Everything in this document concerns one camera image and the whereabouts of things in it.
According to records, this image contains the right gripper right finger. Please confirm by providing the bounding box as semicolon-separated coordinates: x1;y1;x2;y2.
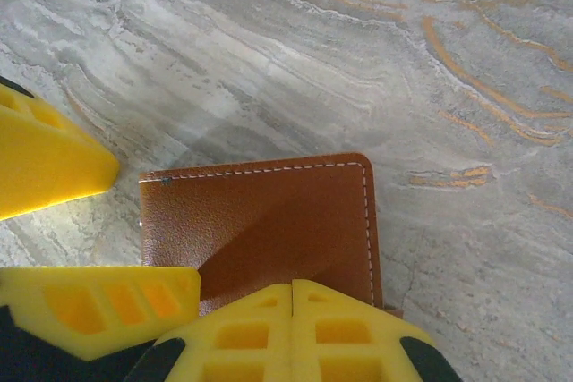
293;279;463;382

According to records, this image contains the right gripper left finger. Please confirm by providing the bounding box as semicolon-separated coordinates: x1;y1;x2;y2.
129;281;295;382

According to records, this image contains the brown leather card holder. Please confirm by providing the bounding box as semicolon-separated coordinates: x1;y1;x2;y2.
137;151;406;323

